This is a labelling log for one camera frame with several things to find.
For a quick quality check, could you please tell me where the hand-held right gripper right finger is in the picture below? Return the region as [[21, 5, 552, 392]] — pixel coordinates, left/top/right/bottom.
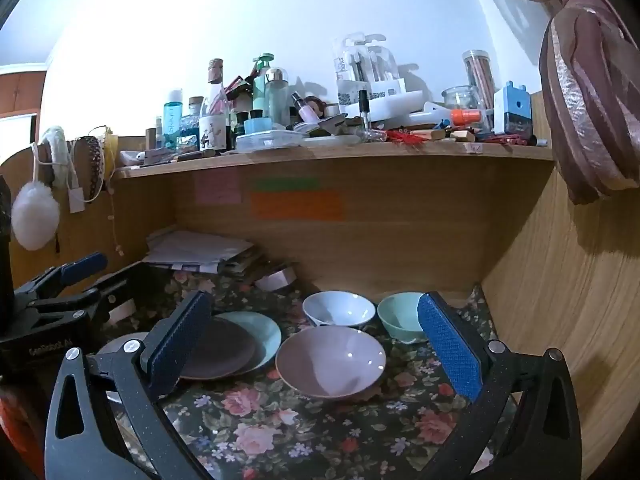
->
[[417, 290, 583, 480]]

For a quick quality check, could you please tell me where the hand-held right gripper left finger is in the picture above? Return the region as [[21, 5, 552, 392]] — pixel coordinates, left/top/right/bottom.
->
[[44, 290, 216, 480]]

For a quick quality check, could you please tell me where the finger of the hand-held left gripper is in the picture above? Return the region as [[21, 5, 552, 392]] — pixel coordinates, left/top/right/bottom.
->
[[14, 252, 109, 307], [27, 264, 167, 333]]

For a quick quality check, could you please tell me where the large pink bowl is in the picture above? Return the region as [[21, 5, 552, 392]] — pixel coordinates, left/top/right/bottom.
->
[[276, 326, 387, 401]]

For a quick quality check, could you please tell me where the person's left forearm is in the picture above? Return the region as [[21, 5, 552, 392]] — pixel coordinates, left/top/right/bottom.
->
[[0, 376, 47, 478]]

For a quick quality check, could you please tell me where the beige roll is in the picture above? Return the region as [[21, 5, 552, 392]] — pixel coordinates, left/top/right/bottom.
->
[[106, 299, 137, 324]]

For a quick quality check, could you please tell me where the brown plate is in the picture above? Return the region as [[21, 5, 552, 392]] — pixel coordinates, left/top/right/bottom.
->
[[177, 317, 257, 380]]

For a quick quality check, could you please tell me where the mint green bowl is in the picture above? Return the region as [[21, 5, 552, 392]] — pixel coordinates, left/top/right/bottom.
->
[[377, 292, 431, 345]]

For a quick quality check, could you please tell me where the white fluffy pompom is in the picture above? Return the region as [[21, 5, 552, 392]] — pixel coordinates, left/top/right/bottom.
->
[[11, 182, 61, 251]]

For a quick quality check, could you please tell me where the stack of white papers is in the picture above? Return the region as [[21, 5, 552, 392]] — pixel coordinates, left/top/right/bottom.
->
[[142, 230, 261, 275]]

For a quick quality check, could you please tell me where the mint green plate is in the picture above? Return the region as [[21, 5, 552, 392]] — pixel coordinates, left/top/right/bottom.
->
[[215, 311, 282, 376]]

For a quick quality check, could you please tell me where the dark studded headband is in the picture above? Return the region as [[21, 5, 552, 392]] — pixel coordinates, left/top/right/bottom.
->
[[80, 135, 104, 201]]

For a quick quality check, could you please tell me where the patterned notebook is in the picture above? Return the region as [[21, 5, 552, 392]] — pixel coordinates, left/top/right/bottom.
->
[[219, 252, 268, 282]]

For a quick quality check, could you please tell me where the yellow headband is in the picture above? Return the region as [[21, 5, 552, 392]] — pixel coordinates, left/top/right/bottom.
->
[[102, 130, 119, 193]]

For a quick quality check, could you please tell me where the white tape roll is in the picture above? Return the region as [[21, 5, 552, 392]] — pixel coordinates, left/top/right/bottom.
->
[[255, 266, 298, 293]]

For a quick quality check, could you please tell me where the white fluffy headband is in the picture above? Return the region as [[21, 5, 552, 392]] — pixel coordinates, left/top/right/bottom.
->
[[37, 126, 72, 191]]

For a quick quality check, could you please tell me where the white bowl with dark spots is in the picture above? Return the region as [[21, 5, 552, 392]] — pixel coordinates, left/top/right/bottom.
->
[[302, 291, 376, 330]]

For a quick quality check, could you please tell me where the pink sticky note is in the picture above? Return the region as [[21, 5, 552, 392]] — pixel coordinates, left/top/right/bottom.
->
[[195, 175, 240, 204]]

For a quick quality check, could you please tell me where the dark floral tablecloth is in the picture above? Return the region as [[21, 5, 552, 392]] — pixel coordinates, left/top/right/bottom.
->
[[107, 260, 521, 480]]

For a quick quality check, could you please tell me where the blue liquid bottle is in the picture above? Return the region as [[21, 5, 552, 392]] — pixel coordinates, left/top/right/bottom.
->
[[162, 89, 185, 150]]

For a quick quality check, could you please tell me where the white cup with picture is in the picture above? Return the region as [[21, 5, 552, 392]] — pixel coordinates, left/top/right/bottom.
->
[[199, 114, 229, 152]]

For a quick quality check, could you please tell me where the small glass jar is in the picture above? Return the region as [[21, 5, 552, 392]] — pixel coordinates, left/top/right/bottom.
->
[[187, 96, 205, 136]]

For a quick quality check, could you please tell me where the orange sticky note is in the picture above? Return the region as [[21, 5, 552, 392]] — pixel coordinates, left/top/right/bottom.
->
[[250, 191, 346, 222]]

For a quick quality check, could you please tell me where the wooden cabinet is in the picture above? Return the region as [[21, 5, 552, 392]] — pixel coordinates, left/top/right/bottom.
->
[[0, 62, 48, 117]]

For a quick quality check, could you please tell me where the green sticky note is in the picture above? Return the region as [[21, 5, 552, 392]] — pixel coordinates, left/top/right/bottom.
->
[[252, 177, 318, 192]]

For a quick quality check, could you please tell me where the clear plastic box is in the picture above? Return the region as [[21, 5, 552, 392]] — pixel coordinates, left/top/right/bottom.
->
[[235, 130, 306, 153]]

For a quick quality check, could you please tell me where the light blue jar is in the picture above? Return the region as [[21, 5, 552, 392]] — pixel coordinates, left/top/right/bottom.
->
[[245, 110, 273, 135]]

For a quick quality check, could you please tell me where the clear glass bottle with cork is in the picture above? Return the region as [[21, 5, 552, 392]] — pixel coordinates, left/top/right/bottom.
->
[[201, 58, 230, 117]]

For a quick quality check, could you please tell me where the red tassel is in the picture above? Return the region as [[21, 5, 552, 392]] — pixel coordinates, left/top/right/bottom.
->
[[385, 129, 427, 147]]

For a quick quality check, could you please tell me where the orange capped bottle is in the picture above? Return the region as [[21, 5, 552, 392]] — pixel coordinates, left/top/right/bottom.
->
[[450, 109, 482, 129]]

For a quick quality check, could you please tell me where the frosted bottle with silver cap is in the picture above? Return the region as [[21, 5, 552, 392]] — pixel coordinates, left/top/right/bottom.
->
[[265, 67, 291, 127]]

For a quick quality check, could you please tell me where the green pump bottle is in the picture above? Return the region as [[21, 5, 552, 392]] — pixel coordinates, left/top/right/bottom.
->
[[252, 53, 277, 116]]

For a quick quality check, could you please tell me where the blue and white pencil sharpener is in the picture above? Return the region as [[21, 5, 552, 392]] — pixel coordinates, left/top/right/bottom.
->
[[494, 81, 534, 137]]

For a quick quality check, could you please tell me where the wide glass jar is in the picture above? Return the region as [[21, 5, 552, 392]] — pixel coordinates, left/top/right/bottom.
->
[[442, 85, 484, 113]]

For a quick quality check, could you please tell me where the pink spray bottle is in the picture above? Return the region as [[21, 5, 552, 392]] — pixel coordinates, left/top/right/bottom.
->
[[291, 91, 321, 124]]

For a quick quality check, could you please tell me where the white cardboard box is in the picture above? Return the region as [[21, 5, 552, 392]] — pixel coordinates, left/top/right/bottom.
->
[[337, 79, 424, 117]]

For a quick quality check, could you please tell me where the clear tube of pencils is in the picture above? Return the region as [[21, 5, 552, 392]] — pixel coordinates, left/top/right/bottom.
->
[[462, 50, 496, 111]]

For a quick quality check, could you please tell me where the brown striped curtain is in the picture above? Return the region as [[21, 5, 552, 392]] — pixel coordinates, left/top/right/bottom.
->
[[445, 0, 640, 206]]

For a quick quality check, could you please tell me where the clear blister pack of brushes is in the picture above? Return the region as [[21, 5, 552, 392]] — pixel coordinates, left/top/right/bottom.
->
[[332, 32, 401, 96]]

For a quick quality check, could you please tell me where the thin beige cord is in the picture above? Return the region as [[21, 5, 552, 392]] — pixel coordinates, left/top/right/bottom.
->
[[106, 214, 124, 256]]

